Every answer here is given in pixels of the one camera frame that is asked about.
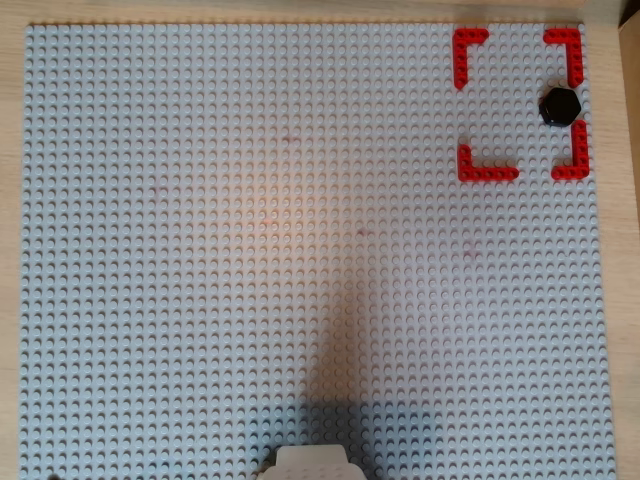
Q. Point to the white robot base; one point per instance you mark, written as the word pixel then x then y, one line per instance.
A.
pixel 312 465

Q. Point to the red L-shaped Lego beam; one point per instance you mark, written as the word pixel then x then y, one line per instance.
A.
pixel 480 173
pixel 462 55
pixel 575 50
pixel 580 160

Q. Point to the grey Lego baseplate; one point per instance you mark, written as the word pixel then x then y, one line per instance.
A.
pixel 250 250

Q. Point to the black hexagonal Lego piece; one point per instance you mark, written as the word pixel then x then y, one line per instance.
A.
pixel 560 106

